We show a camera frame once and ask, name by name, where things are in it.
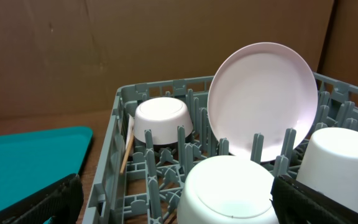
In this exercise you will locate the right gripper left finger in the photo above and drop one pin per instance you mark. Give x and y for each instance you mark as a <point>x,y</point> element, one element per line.
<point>60,202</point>

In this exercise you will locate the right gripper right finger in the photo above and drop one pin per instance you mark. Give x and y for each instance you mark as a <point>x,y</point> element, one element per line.
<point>295,203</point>

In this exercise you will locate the white paper cup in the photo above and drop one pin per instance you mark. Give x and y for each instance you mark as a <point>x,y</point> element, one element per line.
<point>330,165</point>

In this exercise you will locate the teal plastic serving tray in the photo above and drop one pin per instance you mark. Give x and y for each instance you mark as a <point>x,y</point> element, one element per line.
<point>32,161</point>

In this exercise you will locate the wooden chopstick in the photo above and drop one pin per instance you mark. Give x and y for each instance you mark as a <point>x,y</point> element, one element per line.
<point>126,155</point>

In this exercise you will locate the white round plate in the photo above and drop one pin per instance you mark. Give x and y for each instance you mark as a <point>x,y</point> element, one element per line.
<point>263,88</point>

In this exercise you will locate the white plastic fork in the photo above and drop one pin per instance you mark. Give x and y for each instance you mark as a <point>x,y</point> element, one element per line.
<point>130,131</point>

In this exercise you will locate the grey dishwasher rack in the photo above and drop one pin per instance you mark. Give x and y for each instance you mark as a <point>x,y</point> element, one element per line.
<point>155,175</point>

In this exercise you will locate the cardboard wall panel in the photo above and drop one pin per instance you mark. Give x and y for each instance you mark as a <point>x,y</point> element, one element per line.
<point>71,56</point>

